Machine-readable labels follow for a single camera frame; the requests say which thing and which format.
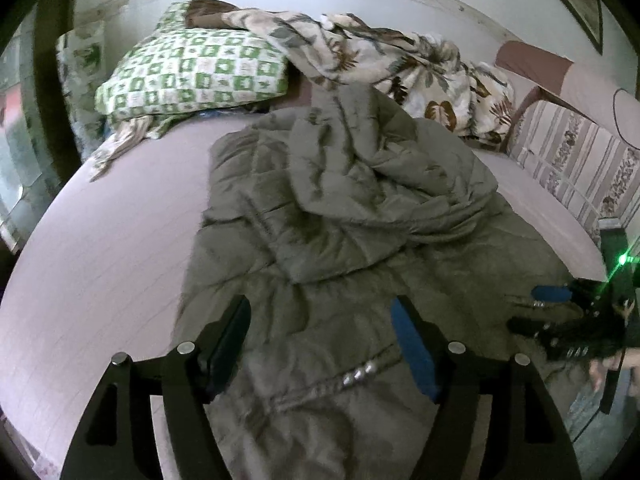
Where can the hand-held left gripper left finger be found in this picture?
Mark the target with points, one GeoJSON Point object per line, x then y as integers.
{"type": "Point", "coordinates": [227, 345]}

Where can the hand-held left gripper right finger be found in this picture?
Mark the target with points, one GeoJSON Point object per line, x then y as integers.
{"type": "Point", "coordinates": [415, 360]}

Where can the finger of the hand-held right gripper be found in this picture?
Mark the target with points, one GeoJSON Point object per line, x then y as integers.
{"type": "Point", "coordinates": [545, 327]}
{"type": "Point", "coordinates": [552, 294]}

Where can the olive green puffer jacket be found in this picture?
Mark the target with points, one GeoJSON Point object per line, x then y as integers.
{"type": "Point", "coordinates": [325, 210]}

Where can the person's right hand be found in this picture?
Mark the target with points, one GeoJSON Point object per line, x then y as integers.
{"type": "Point", "coordinates": [600, 372]}

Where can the striped floral sofa cushion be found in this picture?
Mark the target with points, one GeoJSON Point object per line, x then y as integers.
{"type": "Point", "coordinates": [575, 160]}

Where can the brown and pink headboard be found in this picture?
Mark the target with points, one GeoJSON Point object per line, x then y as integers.
{"type": "Point", "coordinates": [550, 67]}

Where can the green striped cloth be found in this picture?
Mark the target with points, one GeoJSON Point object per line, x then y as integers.
{"type": "Point", "coordinates": [135, 132]}

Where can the floral leaf print blanket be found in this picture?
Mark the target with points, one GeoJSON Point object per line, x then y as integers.
{"type": "Point", "coordinates": [435, 80]}

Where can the green checkered pillow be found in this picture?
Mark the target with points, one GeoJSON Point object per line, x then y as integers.
{"type": "Point", "coordinates": [190, 75]}

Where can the window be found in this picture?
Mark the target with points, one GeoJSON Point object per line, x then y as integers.
{"type": "Point", "coordinates": [17, 150]}

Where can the white green leaf pillow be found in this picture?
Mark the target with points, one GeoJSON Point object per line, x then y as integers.
{"type": "Point", "coordinates": [80, 80]}

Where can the brown cloth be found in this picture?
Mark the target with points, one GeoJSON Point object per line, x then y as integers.
{"type": "Point", "coordinates": [210, 12]}

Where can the framed wall picture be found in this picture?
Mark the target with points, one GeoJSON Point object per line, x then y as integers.
{"type": "Point", "coordinates": [575, 0]}

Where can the dark wooden frame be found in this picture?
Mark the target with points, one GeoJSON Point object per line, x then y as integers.
{"type": "Point", "coordinates": [52, 50]}

